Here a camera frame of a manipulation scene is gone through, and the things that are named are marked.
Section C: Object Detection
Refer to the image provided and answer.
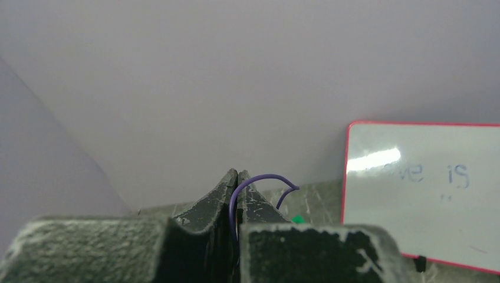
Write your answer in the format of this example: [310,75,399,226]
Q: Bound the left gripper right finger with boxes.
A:
[236,183,410,282]

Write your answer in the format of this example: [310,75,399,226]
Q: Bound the pink framed whiteboard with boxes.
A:
[340,121,499,274]

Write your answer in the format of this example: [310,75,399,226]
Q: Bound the green plastic bin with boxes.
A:
[291,215,306,224]

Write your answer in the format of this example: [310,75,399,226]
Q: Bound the purple cables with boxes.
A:
[228,173,301,251]

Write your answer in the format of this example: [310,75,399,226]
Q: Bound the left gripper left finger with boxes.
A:
[1,169,238,282]

